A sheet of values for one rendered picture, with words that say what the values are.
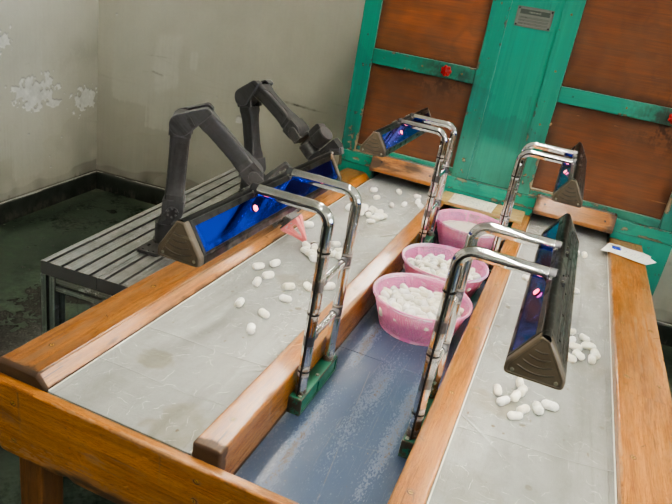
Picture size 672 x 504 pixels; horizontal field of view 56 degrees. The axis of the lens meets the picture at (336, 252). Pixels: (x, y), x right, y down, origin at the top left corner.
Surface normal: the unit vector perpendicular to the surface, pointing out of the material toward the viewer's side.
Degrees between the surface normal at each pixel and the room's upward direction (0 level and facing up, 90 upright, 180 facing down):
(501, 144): 90
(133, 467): 90
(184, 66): 90
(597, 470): 0
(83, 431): 90
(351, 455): 0
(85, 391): 0
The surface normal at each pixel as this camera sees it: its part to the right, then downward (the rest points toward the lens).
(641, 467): 0.16, -0.91
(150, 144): -0.28, 0.33
